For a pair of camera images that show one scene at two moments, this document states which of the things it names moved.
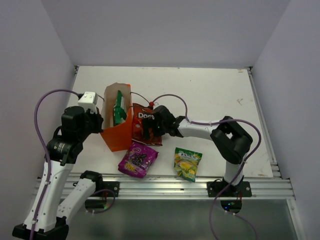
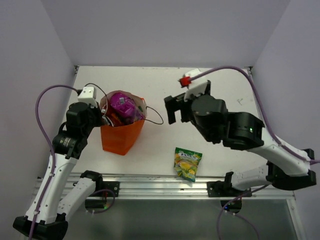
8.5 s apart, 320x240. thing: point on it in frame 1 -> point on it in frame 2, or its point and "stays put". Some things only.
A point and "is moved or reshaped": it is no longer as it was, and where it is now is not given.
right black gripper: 148,123 -> 174,104
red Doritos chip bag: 139,114 -> 115,118
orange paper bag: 119,138 is moved or reshaped
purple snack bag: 137,160 -> 123,104
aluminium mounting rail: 263,187 stays put
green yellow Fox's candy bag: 186,162 stays put
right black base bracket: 243,189 stays put
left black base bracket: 114,186 stays put
